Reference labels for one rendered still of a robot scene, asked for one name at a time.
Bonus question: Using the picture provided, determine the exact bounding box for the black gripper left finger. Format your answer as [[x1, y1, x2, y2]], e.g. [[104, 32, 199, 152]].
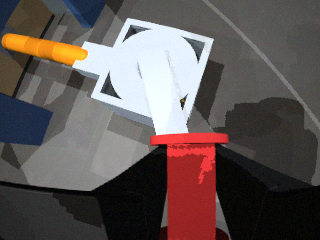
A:
[[0, 145, 168, 240]]

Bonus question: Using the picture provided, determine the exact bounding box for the clear-panelled rack with blue uprights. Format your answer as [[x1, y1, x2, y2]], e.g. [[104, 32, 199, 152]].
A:
[[41, 0, 73, 16]]

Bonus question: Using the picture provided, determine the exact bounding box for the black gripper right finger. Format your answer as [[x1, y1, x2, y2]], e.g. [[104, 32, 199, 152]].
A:
[[215, 144, 320, 240]]

